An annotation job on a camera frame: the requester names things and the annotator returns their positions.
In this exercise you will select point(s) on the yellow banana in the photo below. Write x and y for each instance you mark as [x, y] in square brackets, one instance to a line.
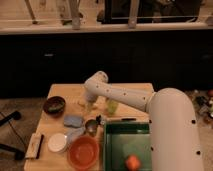
[87, 105]

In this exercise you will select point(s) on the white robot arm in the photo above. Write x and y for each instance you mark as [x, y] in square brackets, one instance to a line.
[173, 126]

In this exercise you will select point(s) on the blue sponge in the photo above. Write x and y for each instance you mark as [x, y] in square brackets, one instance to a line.
[73, 121]

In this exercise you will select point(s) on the dark brown bowl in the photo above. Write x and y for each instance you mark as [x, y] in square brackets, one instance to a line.
[54, 106]

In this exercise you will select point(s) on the light blue cloth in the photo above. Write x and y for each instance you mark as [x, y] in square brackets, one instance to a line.
[73, 134]

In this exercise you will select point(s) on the green plastic bin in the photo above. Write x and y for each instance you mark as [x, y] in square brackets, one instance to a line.
[122, 139]

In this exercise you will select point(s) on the orange plastic bowl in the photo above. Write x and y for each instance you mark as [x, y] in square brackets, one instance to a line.
[83, 153]

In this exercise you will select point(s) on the orange red cube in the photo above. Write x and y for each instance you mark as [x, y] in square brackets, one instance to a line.
[132, 163]

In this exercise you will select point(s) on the black stand leg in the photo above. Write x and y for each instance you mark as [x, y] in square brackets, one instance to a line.
[15, 142]

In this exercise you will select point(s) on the wooden brush black edge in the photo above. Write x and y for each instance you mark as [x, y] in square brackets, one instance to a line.
[34, 146]

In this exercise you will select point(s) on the metal ladle black handle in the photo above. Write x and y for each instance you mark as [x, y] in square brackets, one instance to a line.
[91, 125]

